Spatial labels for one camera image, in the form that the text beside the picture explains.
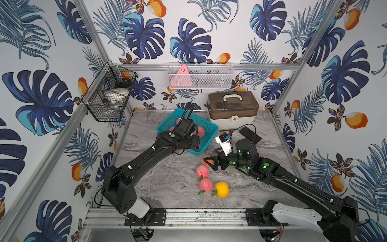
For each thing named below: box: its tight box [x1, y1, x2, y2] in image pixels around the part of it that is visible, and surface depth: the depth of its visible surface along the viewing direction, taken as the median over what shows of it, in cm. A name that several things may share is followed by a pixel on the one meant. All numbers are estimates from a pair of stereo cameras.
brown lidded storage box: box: [206, 90, 260, 130], surface depth 102 cm
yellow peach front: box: [212, 181, 230, 199], surface depth 81 cm
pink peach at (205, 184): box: [198, 176, 213, 193], surface depth 82 cm
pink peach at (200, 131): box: [193, 126, 206, 138], surface depth 104 cm
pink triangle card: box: [170, 64, 193, 87], surface depth 92 cm
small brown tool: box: [219, 128, 237, 136], surface depth 109 cm
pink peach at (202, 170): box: [196, 164, 210, 178], surface depth 85 cm
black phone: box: [239, 126, 263, 145], surface depth 108 cm
